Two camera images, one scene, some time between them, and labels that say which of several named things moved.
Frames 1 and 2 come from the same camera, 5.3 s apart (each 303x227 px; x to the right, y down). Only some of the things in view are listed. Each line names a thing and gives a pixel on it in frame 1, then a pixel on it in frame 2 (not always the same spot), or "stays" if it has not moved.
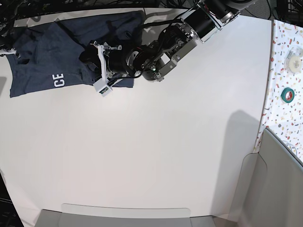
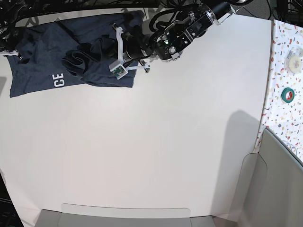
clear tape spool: (293, 59) stays
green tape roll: (287, 95) stays
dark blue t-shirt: (48, 55) stays
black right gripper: (117, 58) → (137, 46)
